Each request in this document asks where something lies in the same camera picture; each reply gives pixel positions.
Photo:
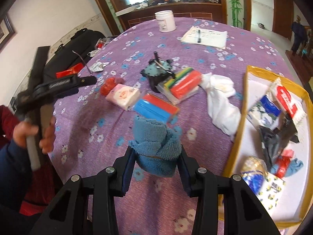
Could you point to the red blue sponge bag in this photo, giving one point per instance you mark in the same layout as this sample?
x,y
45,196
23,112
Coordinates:
x,y
152,107

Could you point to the left hand on handle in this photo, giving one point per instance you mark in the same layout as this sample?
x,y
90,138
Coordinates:
x,y
25,129

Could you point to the colourful sponge pack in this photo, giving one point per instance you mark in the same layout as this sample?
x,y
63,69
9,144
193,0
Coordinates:
x,y
184,85

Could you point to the white bee-print tissue pack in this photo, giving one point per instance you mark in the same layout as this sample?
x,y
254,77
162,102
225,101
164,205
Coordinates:
x,y
271,191

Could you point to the red plastic bag ball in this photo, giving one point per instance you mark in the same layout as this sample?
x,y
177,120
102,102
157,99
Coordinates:
x,y
109,84

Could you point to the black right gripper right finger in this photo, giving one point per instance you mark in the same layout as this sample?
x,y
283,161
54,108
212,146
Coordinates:
x,y
243,212

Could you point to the white plastic bag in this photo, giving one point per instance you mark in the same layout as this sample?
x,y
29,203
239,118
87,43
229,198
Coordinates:
x,y
224,115

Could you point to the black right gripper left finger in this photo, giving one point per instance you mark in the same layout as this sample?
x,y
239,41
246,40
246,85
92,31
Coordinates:
x,y
87,205

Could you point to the red label wet wipes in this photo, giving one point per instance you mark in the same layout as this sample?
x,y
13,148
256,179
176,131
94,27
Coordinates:
x,y
286,102

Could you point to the red bag beside table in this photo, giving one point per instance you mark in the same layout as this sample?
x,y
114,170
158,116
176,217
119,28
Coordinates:
x,y
72,70

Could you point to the black pen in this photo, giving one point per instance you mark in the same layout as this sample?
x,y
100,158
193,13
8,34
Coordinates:
x,y
199,40

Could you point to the blue floral tissue pack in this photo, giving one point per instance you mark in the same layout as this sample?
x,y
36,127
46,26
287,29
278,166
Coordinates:
x,y
263,113

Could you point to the black plastic package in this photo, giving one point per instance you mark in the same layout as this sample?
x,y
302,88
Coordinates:
x,y
273,142

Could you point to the person in dark coat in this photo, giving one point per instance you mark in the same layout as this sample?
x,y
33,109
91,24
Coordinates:
x,y
300,35

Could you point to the wooden sideboard with clutter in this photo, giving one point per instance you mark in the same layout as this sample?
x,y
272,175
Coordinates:
x,y
201,10

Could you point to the black bag on chair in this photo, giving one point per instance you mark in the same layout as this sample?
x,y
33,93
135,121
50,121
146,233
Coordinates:
x,y
68,55

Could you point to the white paper notepad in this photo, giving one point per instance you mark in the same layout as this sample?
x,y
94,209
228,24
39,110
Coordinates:
x,y
216,39

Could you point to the white plastic jar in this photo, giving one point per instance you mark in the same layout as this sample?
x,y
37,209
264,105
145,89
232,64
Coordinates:
x,y
165,20

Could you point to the purple floral tablecloth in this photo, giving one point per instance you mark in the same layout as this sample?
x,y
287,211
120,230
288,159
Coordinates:
x,y
142,69

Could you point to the blue cloth with red bag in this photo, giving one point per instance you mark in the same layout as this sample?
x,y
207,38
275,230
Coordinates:
x,y
286,164

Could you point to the yellow taped white box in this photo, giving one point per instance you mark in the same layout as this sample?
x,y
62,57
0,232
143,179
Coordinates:
x,y
296,198

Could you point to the pink tissue pack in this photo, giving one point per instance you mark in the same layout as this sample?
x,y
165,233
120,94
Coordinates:
x,y
124,96

